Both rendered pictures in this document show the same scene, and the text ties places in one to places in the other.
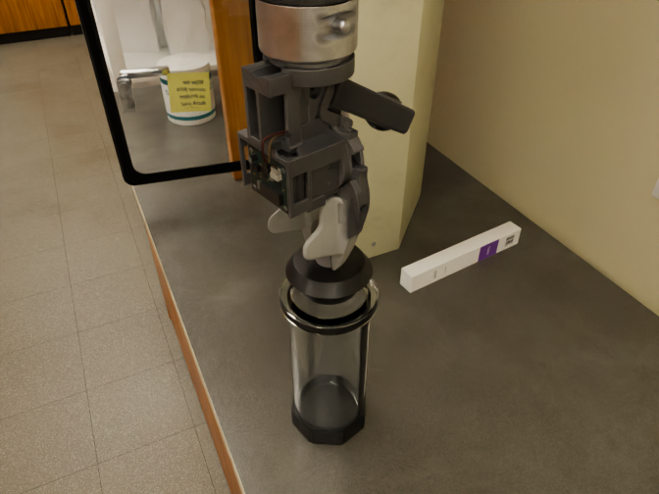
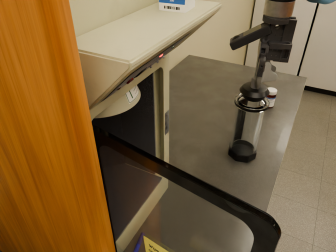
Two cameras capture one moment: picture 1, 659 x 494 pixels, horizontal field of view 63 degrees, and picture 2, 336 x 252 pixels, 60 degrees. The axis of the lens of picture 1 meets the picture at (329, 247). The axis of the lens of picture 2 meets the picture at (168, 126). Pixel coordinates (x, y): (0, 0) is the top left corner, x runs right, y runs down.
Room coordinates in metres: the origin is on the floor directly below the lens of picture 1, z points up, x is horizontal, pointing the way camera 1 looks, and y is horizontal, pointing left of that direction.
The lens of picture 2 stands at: (1.13, 0.49, 1.64)
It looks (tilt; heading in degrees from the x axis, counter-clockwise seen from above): 36 degrees down; 233
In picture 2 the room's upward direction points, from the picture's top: straight up
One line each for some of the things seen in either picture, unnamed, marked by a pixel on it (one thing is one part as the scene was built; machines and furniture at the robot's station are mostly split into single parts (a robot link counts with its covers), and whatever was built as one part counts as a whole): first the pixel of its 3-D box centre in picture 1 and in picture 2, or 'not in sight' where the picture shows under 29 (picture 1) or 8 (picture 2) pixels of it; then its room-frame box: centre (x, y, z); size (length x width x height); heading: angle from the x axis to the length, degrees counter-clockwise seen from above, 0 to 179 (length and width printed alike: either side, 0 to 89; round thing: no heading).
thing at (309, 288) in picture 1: (329, 261); (254, 87); (0.43, 0.00, 1.21); 0.09 x 0.09 x 0.07
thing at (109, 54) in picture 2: not in sight; (156, 49); (0.86, 0.09, 1.46); 0.32 x 0.11 x 0.10; 26
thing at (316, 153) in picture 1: (303, 128); (274, 38); (0.41, 0.02, 1.37); 0.09 x 0.08 x 0.12; 131
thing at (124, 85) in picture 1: (126, 95); not in sight; (0.93, 0.37, 1.18); 0.02 x 0.02 x 0.06; 16
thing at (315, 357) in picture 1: (329, 355); (246, 127); (0.43, 0.00, 1.06); 0.11 x 0.11 x 0.21
